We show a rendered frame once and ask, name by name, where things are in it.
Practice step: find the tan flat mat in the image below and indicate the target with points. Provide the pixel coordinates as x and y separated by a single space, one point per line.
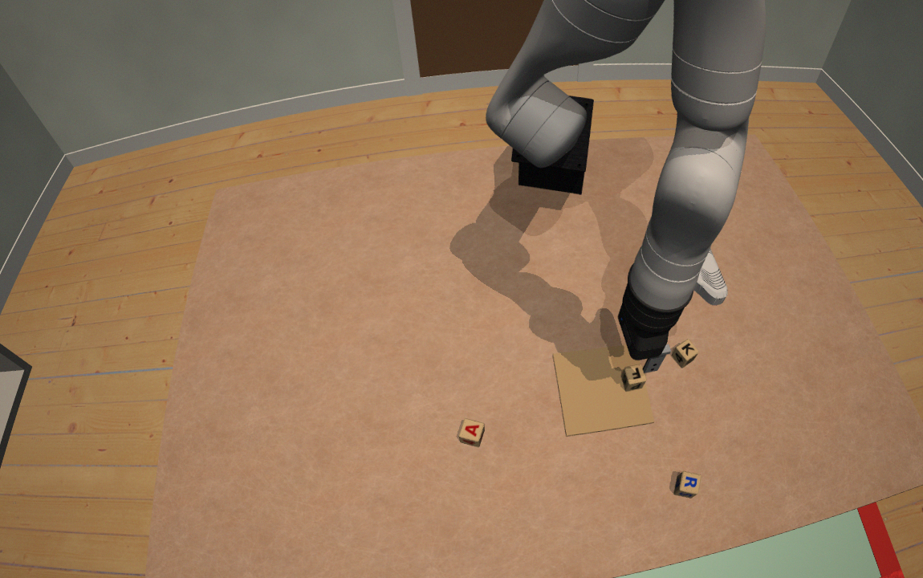
592 394

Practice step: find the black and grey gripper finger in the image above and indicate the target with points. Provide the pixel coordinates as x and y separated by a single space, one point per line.
653 364

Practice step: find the tan wooden letter block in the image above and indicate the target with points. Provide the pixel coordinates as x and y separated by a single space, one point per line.
685 353
633 377
687 484
471 432

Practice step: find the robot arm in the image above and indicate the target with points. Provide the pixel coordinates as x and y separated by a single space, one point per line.
717 56

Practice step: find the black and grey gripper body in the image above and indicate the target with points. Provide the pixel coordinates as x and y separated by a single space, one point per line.
654 304

